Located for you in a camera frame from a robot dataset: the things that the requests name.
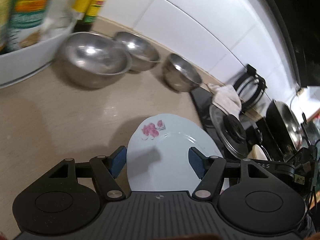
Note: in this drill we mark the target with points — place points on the white two-tier rotating rack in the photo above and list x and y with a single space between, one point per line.
22 64

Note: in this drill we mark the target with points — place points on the small steel bowl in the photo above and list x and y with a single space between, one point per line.
179 74

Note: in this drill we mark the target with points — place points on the yellow-cap vinegar bottle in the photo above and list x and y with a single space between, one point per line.
5 11

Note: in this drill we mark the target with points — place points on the black wire pan stand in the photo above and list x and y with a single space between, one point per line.
250 82

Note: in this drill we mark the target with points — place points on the large steel bowl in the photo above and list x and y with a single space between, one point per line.
92 60

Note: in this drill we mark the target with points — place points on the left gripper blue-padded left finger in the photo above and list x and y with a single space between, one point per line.
105 172

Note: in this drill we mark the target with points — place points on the black gas stove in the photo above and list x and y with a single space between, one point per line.
257 134

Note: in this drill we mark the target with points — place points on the large white floral plate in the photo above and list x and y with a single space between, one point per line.
157 154

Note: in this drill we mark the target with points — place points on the black wok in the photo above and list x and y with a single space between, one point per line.
285 128

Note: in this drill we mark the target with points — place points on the middle steel bowl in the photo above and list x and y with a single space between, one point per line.
144 55

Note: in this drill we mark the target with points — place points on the green-yellow oil bottle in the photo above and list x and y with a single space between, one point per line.
86 12

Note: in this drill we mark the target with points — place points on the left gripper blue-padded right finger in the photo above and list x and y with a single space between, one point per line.
210 171

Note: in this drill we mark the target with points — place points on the purple-neck fish sauce bottle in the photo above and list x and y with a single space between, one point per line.
25 23

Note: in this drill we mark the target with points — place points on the white stove cloth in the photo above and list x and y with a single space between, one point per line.
226 99

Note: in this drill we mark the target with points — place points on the steel lid with black knob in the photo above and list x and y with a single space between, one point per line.
230 131

